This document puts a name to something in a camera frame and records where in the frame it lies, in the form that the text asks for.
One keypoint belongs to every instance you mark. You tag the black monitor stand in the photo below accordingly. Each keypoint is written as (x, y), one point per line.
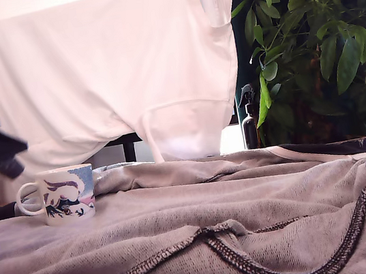
(130, 150)

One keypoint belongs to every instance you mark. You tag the white mug with blue print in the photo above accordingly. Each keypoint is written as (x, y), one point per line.
(67, 195)

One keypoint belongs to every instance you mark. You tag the green leafy houseplant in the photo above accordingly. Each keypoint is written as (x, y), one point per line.
(322, 54)

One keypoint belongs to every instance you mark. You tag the black spray bottle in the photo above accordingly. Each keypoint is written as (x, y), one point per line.
(250, 127)

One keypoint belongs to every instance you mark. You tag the grey knitted cloth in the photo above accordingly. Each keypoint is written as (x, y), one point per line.
(197, 231)

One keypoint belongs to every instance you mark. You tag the white t-shirt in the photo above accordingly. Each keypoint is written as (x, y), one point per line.
(107, 69)

